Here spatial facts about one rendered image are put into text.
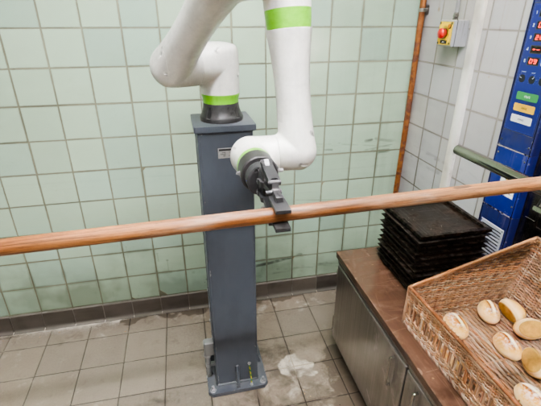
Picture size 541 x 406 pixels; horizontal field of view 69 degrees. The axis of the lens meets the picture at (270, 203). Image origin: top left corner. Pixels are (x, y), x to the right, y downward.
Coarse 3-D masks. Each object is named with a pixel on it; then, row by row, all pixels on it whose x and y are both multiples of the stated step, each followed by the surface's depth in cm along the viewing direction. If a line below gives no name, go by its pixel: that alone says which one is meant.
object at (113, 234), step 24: (408, 192) 81; (432, 192) 81; (456, 192) 82; (480, 192) 83; (504, 192) 84; (216, 216) 73; (240, 216) 74; (264, 216) 74; (288, 216) 75; (312, 216) 77; (0, 240) 67; (24, 240) 67; (48, 240) 67; (72, 240) 68; (96, 240) 69; (120, 240) 70
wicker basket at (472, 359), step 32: (512, 256) 134; (416, 288) 129; (448, 288) 133; (480, 288) 137; (416, 320) 126; (480, 320) 134; (448, 352) 112; (480, 352) 122; (480, 384) 100; (512, 384) 111
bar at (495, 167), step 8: (456, 152) 117; (464, 152) 114; (472, 152) 112; (472, 160) 112; (480, 160) 108; (488, 160) 106; (488, 168) 106; (496, 168) 103; (504, 168) 101; (512, 168) 100; (504, 176) 101; (512, 176) 98; (520, 176) 96; (528, 176) 95; (536, 192) 92
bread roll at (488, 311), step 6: (486, 300) 135; (480, 306) 135; (486, 306) 133; (492, 306) 132; (480, 312) 134; (486, 312) 132; (492, 312) 131; (498, 312) 132; (486, 318) 132; (492, 318) 130; (498, 318) 131; (492, 324) 131
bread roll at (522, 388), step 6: (522, 384) 105; (528, 384) 105; (516, 390) 106; (522, 390) 104; (528, 390) 103; (534, 390) 103; (516, 396) 105; (522, 396) 103; (528, 396) 102; (534, 396) 101; (540, 396) 101; (522, 402) 103; (528, 402) 102; (534, 402) 101; (540, 402) 100
